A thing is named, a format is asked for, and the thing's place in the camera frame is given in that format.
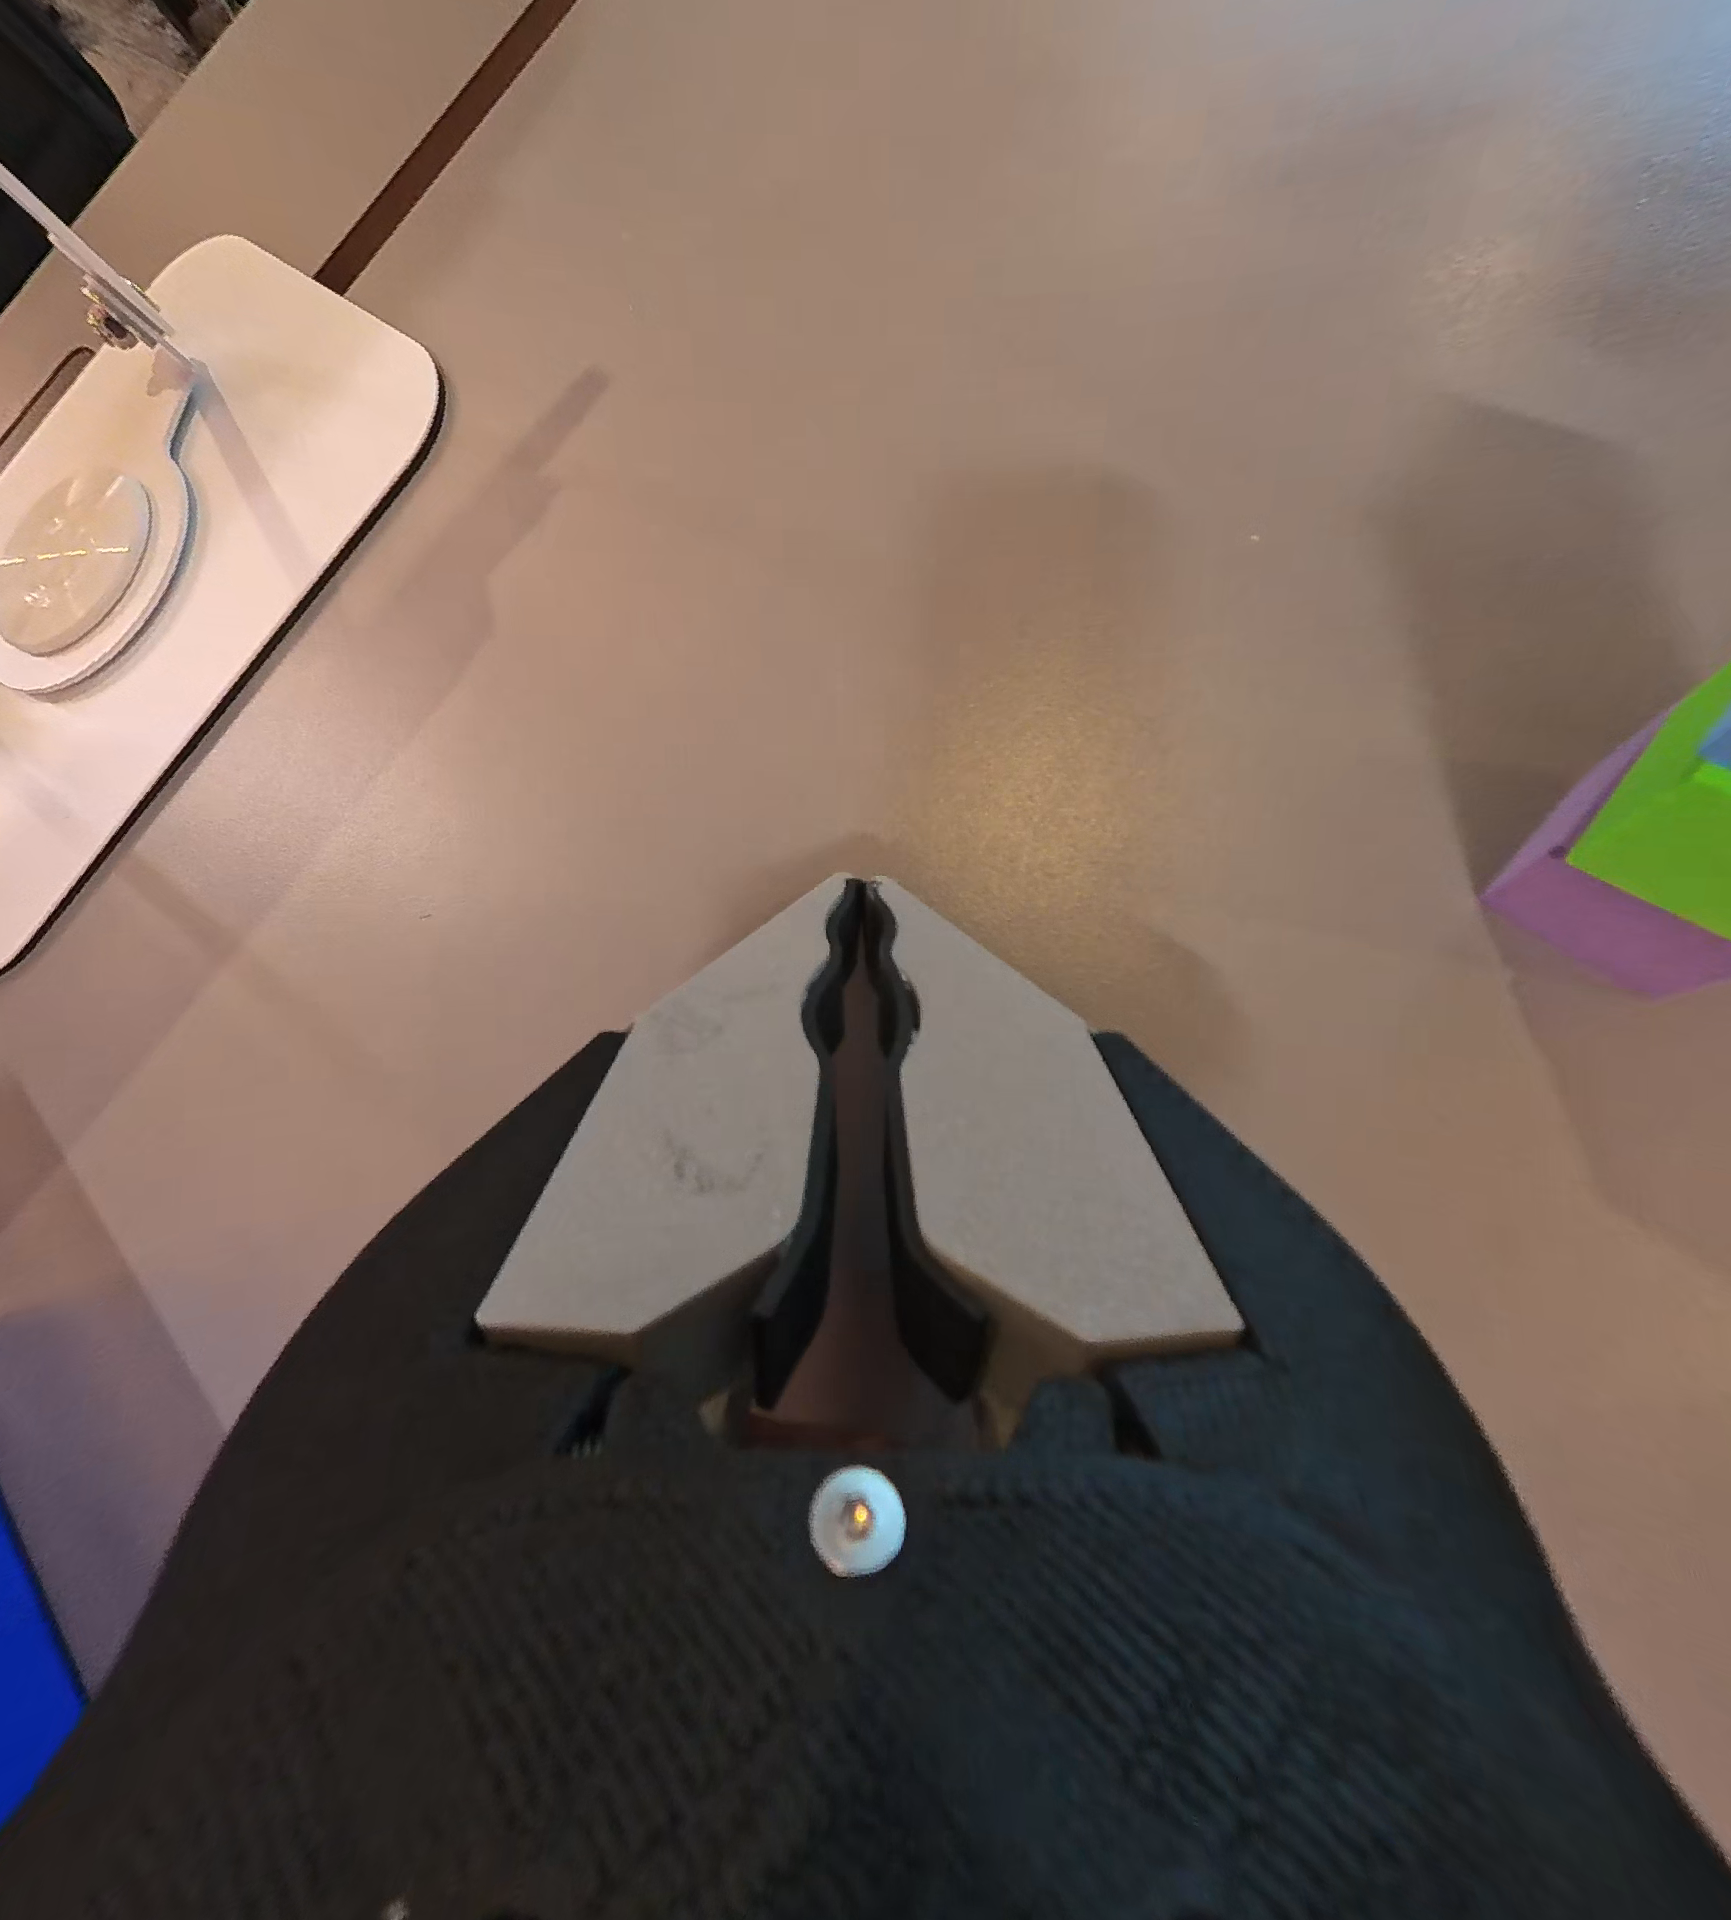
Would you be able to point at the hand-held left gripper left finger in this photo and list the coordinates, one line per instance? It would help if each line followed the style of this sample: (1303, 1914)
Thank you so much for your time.
(639, 1184)

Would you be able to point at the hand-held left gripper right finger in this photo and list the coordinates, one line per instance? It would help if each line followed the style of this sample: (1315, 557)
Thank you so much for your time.
(1059, 1184)

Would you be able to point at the purple foam cube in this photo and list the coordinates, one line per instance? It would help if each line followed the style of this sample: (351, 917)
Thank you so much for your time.
(1599, 915)

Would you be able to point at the green foam cube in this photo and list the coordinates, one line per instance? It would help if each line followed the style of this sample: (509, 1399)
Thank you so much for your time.
(1705, 854)

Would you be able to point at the white document stand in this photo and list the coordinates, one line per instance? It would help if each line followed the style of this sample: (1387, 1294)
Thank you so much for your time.
(279, 420)

